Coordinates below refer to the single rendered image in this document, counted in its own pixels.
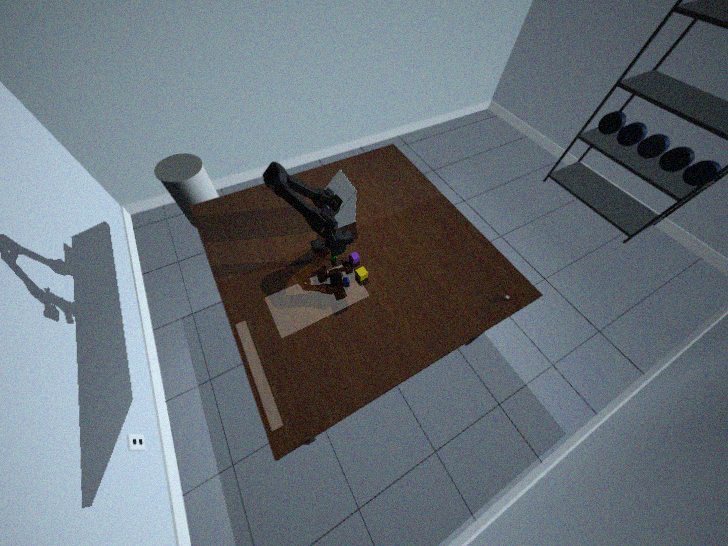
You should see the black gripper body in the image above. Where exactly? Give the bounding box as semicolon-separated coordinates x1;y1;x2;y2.
311;230;354;254

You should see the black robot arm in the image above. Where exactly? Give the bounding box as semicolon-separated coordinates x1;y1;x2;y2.
263;162;347;257

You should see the yellow block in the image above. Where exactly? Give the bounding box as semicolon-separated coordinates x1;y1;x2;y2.
355;266;368;282

